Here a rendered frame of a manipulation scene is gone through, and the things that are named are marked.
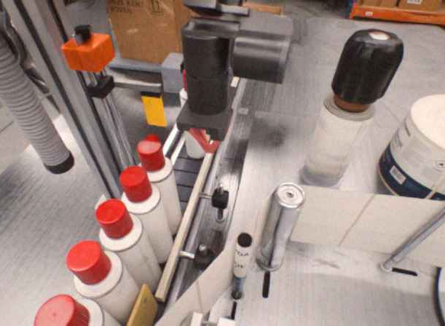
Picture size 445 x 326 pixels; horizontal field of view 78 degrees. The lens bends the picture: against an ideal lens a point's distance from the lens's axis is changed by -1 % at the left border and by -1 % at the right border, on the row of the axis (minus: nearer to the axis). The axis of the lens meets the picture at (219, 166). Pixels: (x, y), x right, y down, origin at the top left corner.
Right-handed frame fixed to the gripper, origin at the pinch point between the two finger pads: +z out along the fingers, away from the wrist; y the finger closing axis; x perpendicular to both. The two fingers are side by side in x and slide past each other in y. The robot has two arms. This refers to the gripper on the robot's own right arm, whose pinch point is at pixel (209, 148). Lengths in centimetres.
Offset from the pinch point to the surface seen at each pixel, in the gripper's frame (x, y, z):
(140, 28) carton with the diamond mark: 38, 55, 5
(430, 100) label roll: -39.0, 22.2, -0.8
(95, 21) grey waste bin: 163, 204, 67
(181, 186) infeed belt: 6.6, 1.0, 13.5
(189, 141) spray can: 7.0, 9.3, 8.3
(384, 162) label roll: -34.3, 14.8, 10.7
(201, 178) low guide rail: 2.3, 1.3, 10.0
